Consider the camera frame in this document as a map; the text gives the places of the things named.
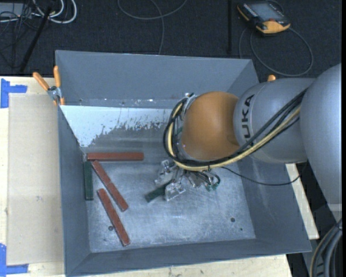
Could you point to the red-brown flat block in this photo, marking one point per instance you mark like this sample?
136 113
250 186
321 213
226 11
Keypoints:
115 156
109 185
114 217

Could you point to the dark green block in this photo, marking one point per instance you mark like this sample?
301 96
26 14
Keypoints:
155 194
88 183

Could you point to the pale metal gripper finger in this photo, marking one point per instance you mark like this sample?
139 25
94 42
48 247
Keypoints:
165 172
174 190

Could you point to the pale cardboard board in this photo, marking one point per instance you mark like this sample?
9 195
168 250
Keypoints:
31 177

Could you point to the grey metal bin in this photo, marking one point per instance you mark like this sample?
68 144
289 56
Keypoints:
176 224

